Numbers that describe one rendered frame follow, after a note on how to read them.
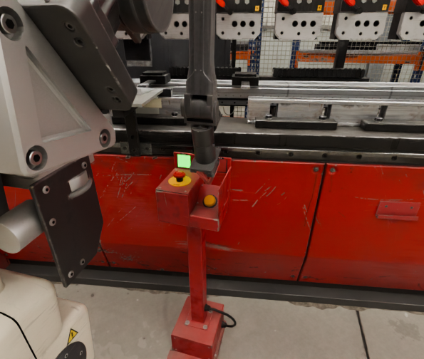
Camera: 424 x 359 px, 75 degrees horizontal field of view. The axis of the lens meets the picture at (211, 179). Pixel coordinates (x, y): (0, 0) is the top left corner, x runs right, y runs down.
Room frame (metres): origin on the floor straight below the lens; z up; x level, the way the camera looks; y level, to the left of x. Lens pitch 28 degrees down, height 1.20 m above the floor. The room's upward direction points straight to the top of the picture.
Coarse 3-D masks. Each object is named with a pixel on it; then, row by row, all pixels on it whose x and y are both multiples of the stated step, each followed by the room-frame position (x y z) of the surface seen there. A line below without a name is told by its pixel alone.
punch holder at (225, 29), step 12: (228, 0) 1.08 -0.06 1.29; (240, 0) 1.08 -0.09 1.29; (252, 0) 1.08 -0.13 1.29; (240, 12) 1.08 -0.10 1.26; (252, 12) 1.08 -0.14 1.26; (216, 24) 1.09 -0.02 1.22; (228, 24) 1.08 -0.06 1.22; (240, 24) 1.08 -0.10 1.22; (252, 24) 1.09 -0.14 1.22; (228, 36) 1.08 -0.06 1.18; (240, 36) 1.08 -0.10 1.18; (252, 36) 1.07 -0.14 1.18
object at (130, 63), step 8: (128, 40) 1.15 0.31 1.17; (144, 40) 1.15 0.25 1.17; (128, 48) 1.15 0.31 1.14; (136, 48) 1.15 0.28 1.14; (144, 48) 1.15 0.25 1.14; (128, 56) 1.15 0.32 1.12; (136, 56) 1.15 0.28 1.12; (144, 56) 1.15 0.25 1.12; (128, 64) 1.16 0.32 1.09; (136, 64) 1.16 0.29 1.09; (144, 64) 1.16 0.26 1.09
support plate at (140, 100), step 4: (148, 92) 1.07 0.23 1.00; (152, 92) 1.07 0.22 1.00; (156, 92) 1.07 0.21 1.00; (160, 92) 1.10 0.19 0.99; (136, 96) 0.99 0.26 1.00; (140, 96) 0.99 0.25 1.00; (144, 96) 0.99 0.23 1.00; (148, 96) 0.99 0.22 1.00; (152, 96) 0.99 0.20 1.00; (136, 100) 0.92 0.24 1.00; (140, 100) 0.92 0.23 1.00; (144, 100) 0.92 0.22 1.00; (148, 100) 0.94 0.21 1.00; (136, 104) 0.87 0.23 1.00; (140, 104) 0.87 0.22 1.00; (144, 104) 0.90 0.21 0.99
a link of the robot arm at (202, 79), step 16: (192, 0) 0.64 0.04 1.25; (208, 0) 0.63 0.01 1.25; (192, 16) 0.64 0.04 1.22; (208, 16) 0.63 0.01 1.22; (192, 32) 0.64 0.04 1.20; (208, 32) 0.63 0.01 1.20; (192, 48) 0.64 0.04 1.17; (208, 48) 0.63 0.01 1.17; (192, 64) 0.64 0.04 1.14; (208, 64) 0.64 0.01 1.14; (192, 80) 0.64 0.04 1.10; (208, 80) 0.63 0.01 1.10; (192, 96) 0.66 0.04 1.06; (208, 96) 0.63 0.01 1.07; (192, 112) 0.64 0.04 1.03; (208, 112) 0.63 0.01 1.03
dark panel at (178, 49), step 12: (216, 12) 1.64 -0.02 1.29; (156, 36) 1.67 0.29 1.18; (216, 36) 1.64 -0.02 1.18; (120, 48) 1.69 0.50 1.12; (156, 48) 1.67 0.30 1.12; (168, 48) 1.66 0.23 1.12; (180, 48) 1.66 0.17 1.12; (216, 48) 1.64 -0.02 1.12; (228, 48) 1.63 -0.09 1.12; (156, 60) 1.67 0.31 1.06; (168, 60) 1.66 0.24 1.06; (180, 60) 1.66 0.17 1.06; (216, 60) 1.64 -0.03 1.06; (228, 60) 1.63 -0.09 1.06; (132, 72) 1.68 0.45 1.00; (168, 72) 1.66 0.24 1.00
